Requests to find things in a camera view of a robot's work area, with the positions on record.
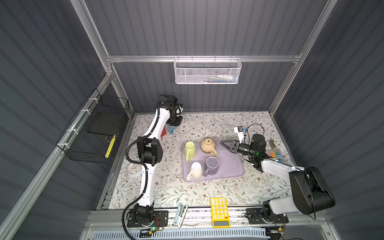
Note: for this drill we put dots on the pens in white basket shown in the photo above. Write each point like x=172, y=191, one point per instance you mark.
x=231, y=79

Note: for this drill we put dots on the yellow calculator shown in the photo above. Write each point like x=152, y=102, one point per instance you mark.
x=220, y=213

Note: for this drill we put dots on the purple mug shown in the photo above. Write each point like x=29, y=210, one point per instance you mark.
x=211, y=166

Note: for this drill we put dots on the blue floral mug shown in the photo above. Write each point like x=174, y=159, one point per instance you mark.
x=172, y=129

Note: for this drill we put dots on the white wire wall basket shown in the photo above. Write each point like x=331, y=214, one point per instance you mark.
x=188, y=71

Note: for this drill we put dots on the red mug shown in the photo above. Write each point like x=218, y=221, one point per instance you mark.
x=163, y=132

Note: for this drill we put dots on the lilac plastic tray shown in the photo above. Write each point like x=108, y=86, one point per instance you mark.
x=230, y=165

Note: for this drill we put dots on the black wire side basket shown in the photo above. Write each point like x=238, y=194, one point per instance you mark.
x=87, y=139

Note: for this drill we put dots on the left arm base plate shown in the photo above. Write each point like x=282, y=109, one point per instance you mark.
x=153, y=219

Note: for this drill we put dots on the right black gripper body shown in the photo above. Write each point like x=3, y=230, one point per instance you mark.
x=245, y=150

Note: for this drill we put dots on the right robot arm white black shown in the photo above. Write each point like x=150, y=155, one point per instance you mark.
x=310, y=192

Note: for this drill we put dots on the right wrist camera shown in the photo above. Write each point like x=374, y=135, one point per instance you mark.
x=240, y=131

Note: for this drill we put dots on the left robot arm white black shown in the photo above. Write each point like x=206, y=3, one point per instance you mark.
x=147, y=152

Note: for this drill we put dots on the box of coloured markers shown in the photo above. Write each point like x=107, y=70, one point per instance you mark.
x=275, y=154

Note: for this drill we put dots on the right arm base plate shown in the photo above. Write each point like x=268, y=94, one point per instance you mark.
x=265, y=216

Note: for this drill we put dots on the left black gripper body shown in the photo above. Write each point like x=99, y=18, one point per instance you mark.
x=174, y=120

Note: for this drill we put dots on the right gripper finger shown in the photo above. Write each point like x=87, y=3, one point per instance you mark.
x=232, y=148
x=230, y=143

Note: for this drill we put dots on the white cream mug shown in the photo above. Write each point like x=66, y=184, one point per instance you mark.
x=196, y=172

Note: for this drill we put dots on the beige ceramic teapot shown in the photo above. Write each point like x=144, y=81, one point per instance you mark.
x=208, y=145

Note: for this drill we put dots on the clear tape roll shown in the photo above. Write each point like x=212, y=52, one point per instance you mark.
x=133, y=170

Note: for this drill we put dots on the light green mug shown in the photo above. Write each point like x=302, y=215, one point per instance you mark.
x=190, y=151

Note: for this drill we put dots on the light green stapler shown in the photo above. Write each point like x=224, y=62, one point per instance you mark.
x=180, y=215

